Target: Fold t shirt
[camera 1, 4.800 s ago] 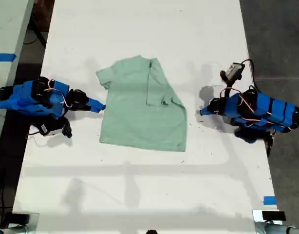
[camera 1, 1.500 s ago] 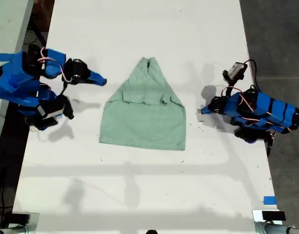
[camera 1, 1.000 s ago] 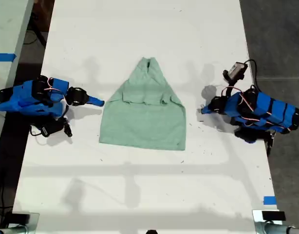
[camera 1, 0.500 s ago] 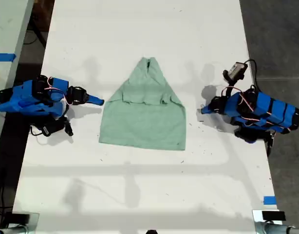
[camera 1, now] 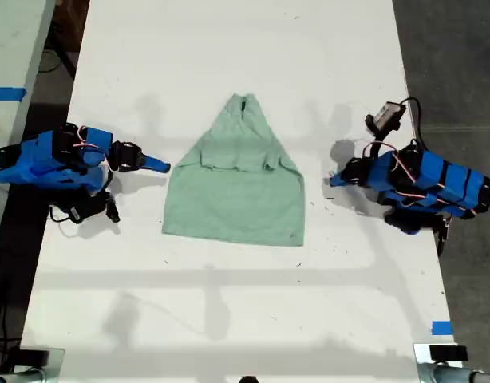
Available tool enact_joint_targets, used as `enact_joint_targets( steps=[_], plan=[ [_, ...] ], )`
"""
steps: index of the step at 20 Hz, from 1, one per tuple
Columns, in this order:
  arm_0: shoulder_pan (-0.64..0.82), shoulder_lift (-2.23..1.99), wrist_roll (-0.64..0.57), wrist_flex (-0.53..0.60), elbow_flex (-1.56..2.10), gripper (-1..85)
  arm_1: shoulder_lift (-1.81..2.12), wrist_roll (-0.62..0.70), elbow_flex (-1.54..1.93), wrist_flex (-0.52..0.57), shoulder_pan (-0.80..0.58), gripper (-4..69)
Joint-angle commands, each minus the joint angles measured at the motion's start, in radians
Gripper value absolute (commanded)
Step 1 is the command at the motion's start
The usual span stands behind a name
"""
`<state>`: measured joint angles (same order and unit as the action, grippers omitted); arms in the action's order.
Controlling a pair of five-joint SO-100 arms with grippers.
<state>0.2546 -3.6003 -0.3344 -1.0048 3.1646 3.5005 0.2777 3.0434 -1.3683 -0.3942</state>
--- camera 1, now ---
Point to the white side table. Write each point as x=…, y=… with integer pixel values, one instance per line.
x=13, y=60

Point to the dark brown box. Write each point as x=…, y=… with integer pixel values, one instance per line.
x=71, y=24

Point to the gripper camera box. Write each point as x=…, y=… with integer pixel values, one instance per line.
x=390, y=113
x=85, y=209

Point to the black stand post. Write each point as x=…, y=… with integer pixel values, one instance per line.
x=249, y=380

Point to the short blue tape strip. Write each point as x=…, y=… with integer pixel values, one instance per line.
x=442, y=328

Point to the blue and black robot arm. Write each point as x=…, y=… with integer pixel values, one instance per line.
x=440, y=183
x=41, y=163

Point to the pale green T-shirt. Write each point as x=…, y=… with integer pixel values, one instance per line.
x=229, y=207

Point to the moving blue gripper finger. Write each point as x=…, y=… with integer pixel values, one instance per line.
x=337, y=182
x=155, y=169

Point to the long blue tape strip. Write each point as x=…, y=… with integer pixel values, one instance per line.
x=7, y=93

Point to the grey metal tube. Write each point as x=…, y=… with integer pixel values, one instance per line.
x=13, y=377
x=452, y=374

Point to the silver metal bracket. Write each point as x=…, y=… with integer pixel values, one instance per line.
x=53, y=359
x=422, y=353

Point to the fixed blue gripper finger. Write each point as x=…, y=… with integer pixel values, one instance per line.
x=339, y=176
x=157, y=162

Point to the gripper camera black stalk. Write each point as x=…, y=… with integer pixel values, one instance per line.
x=111, y=211
x=377, y=135

